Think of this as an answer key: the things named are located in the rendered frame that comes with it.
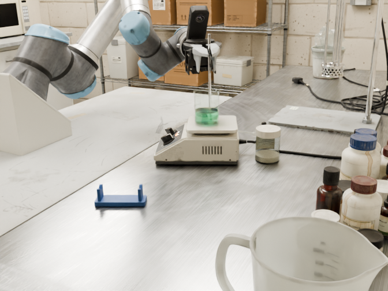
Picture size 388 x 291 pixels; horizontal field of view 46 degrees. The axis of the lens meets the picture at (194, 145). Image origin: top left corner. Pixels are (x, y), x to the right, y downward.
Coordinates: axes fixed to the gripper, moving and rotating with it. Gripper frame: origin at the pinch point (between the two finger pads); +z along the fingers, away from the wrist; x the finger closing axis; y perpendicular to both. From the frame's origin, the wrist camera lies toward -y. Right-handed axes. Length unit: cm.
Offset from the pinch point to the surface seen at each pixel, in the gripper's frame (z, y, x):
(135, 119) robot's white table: -37.3, 26.8, 16.3
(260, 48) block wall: -237, 42, -89
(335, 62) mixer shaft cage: -20.5, 8.6, -41.1
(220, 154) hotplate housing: 5.8, 23.0, -1.3
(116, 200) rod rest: 20.8, 24.5, 23.1
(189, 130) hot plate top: 3.5, 17.2, 5.6
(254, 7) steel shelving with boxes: -206, 9, -73
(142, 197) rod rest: 20.9, 24.4, 18.0
